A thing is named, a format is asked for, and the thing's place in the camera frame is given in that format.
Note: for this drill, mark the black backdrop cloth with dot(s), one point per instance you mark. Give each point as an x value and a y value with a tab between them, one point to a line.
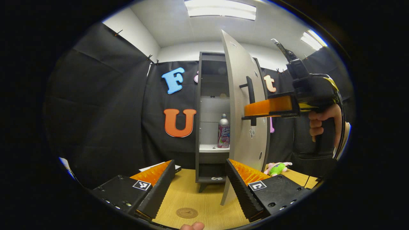
96	111

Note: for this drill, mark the round brown coaster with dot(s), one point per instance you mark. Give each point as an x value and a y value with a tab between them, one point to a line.
187	213

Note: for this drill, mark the white cover book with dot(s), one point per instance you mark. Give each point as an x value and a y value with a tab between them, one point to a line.
153	166

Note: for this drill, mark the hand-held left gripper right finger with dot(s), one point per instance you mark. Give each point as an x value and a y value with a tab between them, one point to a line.
243	195

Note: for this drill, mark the silver bottle with pink label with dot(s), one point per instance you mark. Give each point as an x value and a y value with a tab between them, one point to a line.
223	134

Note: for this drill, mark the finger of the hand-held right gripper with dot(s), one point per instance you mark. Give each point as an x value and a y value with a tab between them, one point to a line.
268	105

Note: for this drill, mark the dark grey cabinet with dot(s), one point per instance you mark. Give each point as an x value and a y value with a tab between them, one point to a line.
207	158

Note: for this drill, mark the pink and green plush toy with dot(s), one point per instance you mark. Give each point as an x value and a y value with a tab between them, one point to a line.
278	169

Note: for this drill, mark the large ceiling light panel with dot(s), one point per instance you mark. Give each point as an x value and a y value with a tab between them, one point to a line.
220	9

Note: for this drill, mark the white cabinet shelf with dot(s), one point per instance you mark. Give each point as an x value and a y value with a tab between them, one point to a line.
212	148

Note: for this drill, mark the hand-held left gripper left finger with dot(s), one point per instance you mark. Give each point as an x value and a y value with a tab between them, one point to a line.
159	195

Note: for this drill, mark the beige cabinet door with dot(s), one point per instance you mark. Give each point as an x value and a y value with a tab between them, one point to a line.
236	80

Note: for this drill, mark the small ceiling light panel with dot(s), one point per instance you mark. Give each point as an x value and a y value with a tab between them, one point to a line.
313	40

